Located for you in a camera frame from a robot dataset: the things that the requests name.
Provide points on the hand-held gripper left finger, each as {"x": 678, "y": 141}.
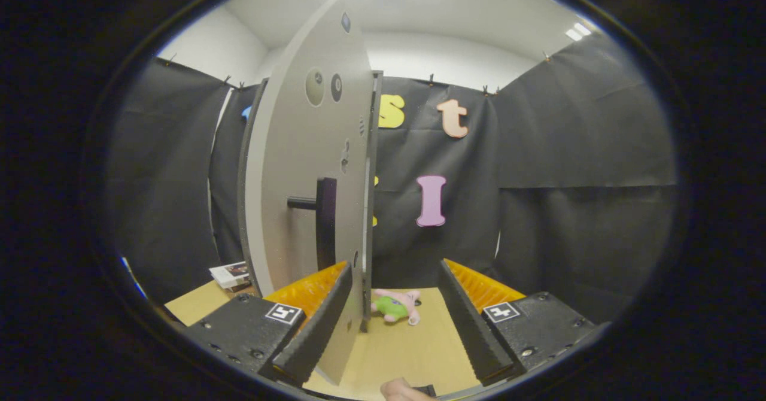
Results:
{"x": 320, "y": 326}

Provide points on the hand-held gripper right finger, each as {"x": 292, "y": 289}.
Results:
{"x": 473, "y": 329}

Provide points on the grey shoe cabinet door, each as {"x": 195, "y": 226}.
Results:
{"x": 287, "y": 149}

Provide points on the grey shoe cabinet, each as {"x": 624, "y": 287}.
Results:
{"x": 376, "y": 143}

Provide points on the green and pink plush toy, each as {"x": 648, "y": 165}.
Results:
{"x": 392, "y": 308}

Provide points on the black book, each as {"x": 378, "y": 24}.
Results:
{"x": 242, "y": 287}

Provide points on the black backdrop cloth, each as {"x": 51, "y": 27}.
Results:
{"x": 568, "y": 209}

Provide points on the computer monitor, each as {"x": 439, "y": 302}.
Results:
{"x": 134, "y": 278}

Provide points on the small ceiling light panel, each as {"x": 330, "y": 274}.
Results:
{"x": 578, "y": 31}

